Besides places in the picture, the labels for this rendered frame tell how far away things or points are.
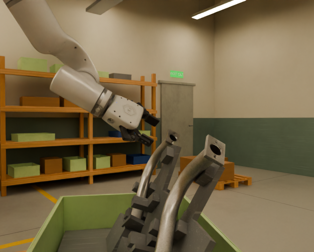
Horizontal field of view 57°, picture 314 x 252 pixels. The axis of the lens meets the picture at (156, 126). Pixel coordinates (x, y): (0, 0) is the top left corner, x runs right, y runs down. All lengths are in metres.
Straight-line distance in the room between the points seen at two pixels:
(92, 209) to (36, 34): 0.58
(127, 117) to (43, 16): 0.33
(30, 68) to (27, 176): 1.78
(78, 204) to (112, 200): 0.11
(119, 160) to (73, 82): 5.20
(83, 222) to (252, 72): 7.00
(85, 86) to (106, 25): 5.88
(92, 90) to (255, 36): 7.20
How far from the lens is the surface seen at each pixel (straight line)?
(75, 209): 1.05
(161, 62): 7.30
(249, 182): 5.70
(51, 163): 5.45
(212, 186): 0.59
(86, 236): 1.00
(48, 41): 0.81
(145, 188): 0.89
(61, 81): 0.83
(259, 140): 7.55
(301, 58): 7.15
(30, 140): 5.28
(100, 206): 1.04
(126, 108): 0.85
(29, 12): 0.81
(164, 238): 0.55
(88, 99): 0.82
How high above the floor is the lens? 1.22
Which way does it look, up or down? 1 degrees down
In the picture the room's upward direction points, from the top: straight up
